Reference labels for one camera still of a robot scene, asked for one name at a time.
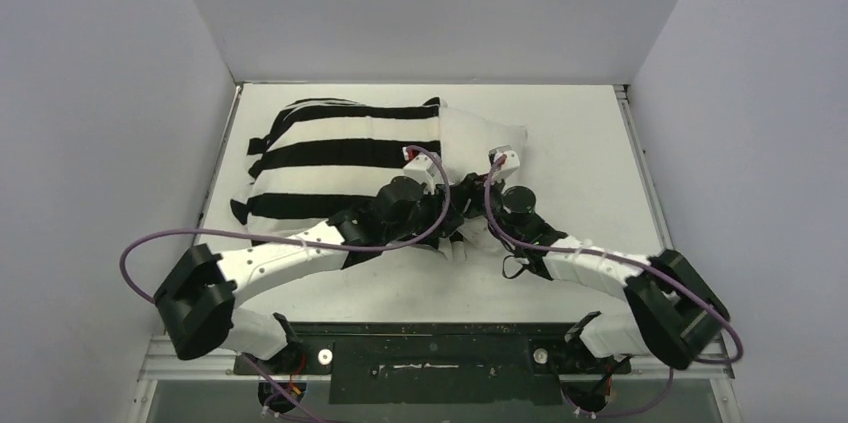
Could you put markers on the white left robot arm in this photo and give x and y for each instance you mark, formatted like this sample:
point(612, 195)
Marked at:
point(200, 300)

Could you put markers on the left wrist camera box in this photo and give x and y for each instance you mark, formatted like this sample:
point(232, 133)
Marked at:
point(419, 167)

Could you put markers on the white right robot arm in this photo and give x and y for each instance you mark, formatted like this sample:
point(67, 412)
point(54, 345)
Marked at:
point(672, 314)

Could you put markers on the black white striped pillowcase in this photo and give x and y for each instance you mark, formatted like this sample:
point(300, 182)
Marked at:
point(323, 155)

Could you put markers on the black metal base rail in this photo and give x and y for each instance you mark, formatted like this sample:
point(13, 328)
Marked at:
point(422, 372)

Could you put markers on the white pillow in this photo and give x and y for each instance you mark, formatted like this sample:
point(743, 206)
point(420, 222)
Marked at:
point(466, 142)

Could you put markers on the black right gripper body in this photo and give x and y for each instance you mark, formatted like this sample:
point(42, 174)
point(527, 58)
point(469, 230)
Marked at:
point(478, 193)

